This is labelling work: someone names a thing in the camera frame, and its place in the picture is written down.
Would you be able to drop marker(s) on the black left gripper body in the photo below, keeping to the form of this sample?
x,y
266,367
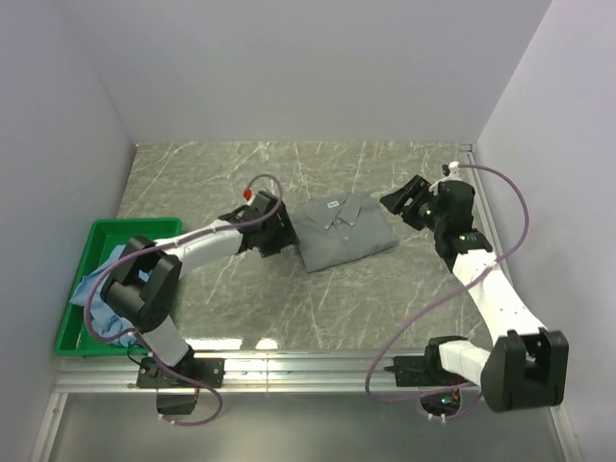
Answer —
x,y
277,235

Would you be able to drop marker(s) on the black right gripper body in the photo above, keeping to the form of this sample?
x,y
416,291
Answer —
x,y
440,223

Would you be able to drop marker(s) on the grey long sleeve shirt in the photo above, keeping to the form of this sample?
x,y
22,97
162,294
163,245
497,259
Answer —
x,y
340,229

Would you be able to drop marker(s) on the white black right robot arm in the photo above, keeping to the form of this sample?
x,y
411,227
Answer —
x,y
526,366

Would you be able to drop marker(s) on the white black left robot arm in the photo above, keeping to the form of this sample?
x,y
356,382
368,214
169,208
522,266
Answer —
x,y
142,284

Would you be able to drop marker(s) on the blue long sleeve shirt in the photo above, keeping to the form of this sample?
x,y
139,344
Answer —
x,y
105,322

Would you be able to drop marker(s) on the green plastic bin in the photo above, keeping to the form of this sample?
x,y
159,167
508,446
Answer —
x,y
103,246

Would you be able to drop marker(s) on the aluminium side rail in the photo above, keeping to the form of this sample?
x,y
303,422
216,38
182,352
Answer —
x,y
486,222

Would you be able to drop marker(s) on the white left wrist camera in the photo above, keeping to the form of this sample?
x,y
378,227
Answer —
x,y
249,195

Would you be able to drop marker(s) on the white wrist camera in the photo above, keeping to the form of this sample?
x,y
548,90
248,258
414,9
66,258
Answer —
x,y
249,195
451,172

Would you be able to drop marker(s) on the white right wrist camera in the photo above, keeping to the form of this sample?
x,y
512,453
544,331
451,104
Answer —
x,y
451,172

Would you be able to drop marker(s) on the aluminium mounting rail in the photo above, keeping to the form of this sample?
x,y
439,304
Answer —
x,y
259,371

